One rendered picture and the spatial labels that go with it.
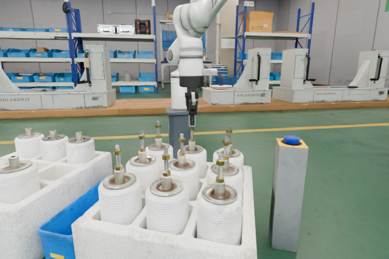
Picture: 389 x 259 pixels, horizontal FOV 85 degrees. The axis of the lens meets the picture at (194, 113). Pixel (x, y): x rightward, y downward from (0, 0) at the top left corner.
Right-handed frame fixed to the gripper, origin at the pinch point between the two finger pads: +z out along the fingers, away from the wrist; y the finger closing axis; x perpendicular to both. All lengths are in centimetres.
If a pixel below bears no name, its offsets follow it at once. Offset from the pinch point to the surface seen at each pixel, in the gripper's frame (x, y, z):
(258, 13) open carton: 222, -467, -151
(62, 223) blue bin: -38.1, 9.1, 26.3
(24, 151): -63, -19, 14
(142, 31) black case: -59, -457, -103
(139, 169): -15.6, 11.5, 10.3
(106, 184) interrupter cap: -22.0, 19.5, 9.5
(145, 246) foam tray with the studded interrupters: -12.9, 28.8, 18.6
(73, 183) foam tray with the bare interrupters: -38.1, -0.7, 19.5
